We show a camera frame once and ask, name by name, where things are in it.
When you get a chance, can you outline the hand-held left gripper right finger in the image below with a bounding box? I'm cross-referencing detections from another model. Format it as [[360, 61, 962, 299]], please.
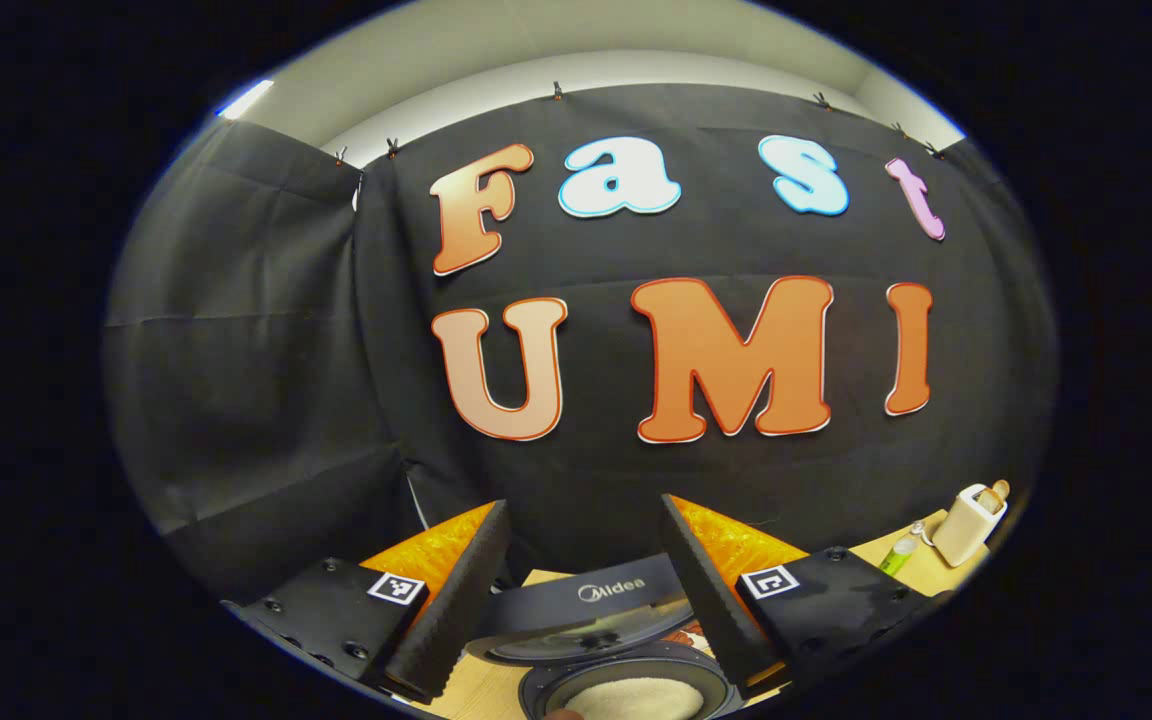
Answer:
[[660, 493, 947, 691]]

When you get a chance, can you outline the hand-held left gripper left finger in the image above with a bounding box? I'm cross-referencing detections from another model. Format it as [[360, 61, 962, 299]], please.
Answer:
[[221, 500, 512, 706]]

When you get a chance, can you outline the dark grey rice cooker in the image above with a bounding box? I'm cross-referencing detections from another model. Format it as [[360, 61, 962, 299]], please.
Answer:
[[464, 553, 747, 720]]

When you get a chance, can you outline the white rice mound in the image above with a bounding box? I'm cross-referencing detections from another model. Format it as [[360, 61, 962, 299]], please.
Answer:
[[561, 677, 707, 720]]

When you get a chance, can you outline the green drink bottle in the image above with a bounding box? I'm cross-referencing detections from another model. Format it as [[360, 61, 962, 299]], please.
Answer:
[[878, 520, 927, 578]]

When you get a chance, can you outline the white toaster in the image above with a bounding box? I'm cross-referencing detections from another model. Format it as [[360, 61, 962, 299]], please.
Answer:
[[932, 484, 1008, 568]]

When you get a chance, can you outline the black backdrop cloth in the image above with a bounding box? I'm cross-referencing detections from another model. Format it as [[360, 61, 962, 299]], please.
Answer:
[[104, 83, 1059, 601]]

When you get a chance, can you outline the row of black cloth clips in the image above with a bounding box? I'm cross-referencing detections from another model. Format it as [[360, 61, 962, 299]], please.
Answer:
[[334, 80, 945, 166]]

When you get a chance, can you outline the ceiling light panel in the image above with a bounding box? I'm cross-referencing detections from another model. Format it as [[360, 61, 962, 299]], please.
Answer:
[[216, 78, 277, 121]]

